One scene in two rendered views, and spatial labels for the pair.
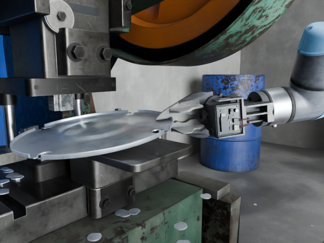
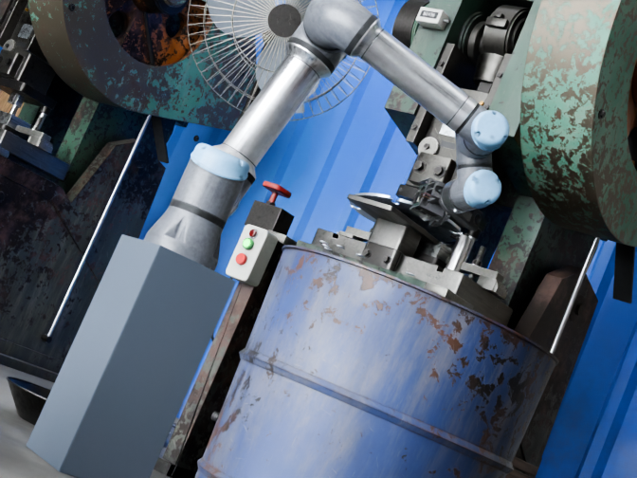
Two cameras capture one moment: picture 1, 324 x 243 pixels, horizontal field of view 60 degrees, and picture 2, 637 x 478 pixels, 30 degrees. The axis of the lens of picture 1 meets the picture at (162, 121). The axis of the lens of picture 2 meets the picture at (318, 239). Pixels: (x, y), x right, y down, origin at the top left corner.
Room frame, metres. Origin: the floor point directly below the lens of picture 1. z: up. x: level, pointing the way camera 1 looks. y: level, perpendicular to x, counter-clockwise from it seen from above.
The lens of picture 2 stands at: (0.16, -2.75, 0.30)
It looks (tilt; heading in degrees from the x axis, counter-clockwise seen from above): 7 degrees up; 86
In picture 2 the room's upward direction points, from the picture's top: 23 degrees clockwise
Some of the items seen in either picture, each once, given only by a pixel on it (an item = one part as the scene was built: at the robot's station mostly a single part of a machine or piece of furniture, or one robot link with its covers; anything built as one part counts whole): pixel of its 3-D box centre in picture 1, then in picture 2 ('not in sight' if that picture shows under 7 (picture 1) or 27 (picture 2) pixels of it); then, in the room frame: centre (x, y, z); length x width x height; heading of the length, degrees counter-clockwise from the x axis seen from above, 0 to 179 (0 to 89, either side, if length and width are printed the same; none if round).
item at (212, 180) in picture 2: not in sight; (212, 180); (0.07, -0.41, 0.62); 0.13 x 0.12 x 0.14; 88
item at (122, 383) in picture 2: not in sight; (131, 363); (0.07, -0.41, 0.23); 0.18 x 0.18 x 0.45; 29
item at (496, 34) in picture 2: not in sight; (498, 68); (0.60, 0.22, 1.27); 0.21 x 0.12 x 0.34; 49
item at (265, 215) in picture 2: not in sight; (261, 239); (0.21, 0.25, 0.62); 0.10 x 0.06 x 0.20; 139
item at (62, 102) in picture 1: (62, 101); not in sight; (0.59, 0.21, 0.84); 0.05 x 0.03 x 0.04; 139
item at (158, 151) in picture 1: (115, 174); (384, 241); (0.49, 0.08, 0.72); 0.25 x 0.14 x 0.14; 49
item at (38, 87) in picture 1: (58, 90); (439, 212); (0.60, 0.22, 0.86); 0.20 x 0.16 x 0.05; 139
